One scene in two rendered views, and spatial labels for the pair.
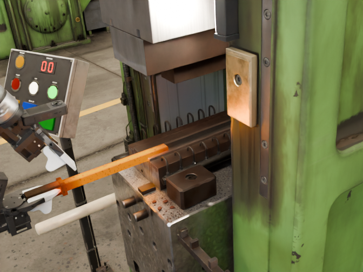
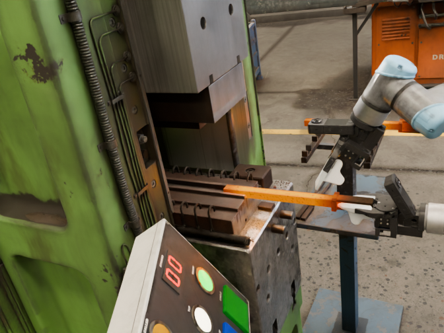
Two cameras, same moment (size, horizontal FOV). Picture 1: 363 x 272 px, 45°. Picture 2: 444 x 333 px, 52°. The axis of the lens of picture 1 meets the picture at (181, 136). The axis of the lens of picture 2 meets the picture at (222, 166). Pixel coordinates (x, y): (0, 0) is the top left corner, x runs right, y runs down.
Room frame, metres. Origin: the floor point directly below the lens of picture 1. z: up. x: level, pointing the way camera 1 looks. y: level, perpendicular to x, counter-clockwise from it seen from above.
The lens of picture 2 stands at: (1.75, 1.07, 1.68)
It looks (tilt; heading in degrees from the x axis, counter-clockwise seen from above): 27 degrees down; 240
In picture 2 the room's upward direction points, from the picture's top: 10 degrees counter-clockwise
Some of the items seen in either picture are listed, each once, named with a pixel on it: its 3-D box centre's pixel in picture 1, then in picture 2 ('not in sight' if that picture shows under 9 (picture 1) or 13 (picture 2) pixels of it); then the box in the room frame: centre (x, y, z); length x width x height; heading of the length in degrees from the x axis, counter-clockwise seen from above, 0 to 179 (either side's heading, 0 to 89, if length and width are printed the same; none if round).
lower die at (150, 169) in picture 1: (199, 142); (185, 199); (1.25, -0.06, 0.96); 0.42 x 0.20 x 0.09; 120
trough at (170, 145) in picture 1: (203, 135); (187, 185); (1.23, -0.07, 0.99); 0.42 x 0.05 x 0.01; 120
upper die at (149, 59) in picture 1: (193, 33); (160, 90); (1.25, -0.06, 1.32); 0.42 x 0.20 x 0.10; 120
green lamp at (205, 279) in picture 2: (52, 92); (205, 280); (1.47, 0.44, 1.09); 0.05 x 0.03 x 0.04; 30
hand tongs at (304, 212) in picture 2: not in sight; (329, 179); (0.58, -0.11, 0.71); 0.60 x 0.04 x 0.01; 24
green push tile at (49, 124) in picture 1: (48, 118); (234, 309); (1.43, 0.47, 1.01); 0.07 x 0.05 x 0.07; 55
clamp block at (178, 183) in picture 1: (192, 186); (251, 178); (1.02, -0.02, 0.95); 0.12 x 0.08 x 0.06; 120
